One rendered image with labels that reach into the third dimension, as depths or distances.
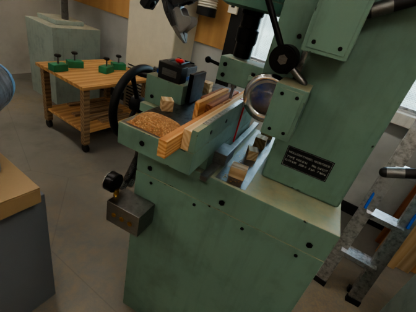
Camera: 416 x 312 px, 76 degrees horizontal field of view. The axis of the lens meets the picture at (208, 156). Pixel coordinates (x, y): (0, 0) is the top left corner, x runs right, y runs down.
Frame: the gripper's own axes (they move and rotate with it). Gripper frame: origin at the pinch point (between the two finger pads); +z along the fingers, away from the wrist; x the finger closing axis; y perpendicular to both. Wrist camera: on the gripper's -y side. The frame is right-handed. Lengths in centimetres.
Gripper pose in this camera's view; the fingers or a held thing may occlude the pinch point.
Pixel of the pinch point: (182, 39)
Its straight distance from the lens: 85.7
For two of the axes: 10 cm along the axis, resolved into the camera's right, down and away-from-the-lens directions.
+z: 2.6, 9.2, 2.9
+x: 4.2, -3.8, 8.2
